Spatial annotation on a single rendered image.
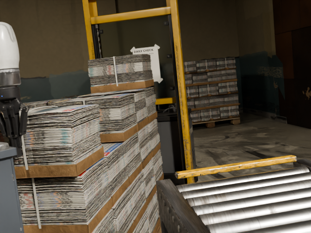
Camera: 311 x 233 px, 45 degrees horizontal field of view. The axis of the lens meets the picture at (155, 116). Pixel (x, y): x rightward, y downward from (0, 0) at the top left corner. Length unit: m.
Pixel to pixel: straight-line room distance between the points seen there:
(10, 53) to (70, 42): 7.17
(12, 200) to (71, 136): 0.33
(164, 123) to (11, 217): 2.18
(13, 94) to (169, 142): 2.03
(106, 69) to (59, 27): 6.05
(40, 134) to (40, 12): 7.31
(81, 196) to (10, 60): 0.52
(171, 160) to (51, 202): 1.88
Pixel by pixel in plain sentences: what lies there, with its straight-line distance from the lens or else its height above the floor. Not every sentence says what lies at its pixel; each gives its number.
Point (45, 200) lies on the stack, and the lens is 1.45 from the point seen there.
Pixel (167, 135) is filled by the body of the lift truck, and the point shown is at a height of 0.63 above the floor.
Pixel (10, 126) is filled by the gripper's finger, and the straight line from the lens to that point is 1.35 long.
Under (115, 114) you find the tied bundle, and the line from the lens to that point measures 1.87.
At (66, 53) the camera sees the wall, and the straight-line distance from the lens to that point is 8.44.
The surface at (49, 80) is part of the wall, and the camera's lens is 8.45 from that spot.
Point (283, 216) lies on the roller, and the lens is 0.96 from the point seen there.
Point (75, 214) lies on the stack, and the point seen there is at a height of 0.69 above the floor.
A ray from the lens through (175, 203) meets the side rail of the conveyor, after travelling 1.06.
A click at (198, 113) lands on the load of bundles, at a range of 7.03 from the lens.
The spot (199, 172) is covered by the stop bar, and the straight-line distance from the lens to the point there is 1.28.
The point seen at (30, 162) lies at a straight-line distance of 1.39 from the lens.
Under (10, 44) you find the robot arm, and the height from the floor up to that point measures 1.30.
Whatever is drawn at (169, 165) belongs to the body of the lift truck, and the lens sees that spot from 3.20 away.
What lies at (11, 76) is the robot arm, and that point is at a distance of 1.30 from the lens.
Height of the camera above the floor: 1.16
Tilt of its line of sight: 7 degrees down
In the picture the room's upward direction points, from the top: 6 degrees counter-clockwise
